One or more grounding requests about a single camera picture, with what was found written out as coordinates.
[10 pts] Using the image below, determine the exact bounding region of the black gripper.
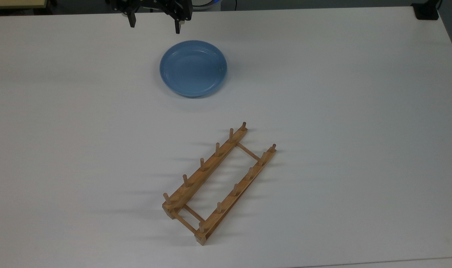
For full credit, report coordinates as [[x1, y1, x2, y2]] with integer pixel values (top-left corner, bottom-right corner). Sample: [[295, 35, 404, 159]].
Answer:
[[110, 0, 193, 35]]

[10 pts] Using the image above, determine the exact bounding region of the blue round plate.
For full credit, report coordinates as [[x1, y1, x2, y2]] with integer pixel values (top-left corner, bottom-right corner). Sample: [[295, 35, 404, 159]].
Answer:
[[159, 40, 228, 99]]

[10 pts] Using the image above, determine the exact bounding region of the wooden plate rack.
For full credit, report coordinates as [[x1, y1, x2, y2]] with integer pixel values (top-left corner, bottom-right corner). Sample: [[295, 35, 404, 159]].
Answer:
[[161, 121, 278, 246]]

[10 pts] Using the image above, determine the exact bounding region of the beige board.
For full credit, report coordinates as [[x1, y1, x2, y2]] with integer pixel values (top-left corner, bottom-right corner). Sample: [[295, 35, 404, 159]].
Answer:
[[0, 0, 48, 10]]

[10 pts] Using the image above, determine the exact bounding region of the black table clamp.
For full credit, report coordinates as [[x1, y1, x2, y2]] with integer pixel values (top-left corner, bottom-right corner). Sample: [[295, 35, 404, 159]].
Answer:
[[411, 1, 441, 21]]

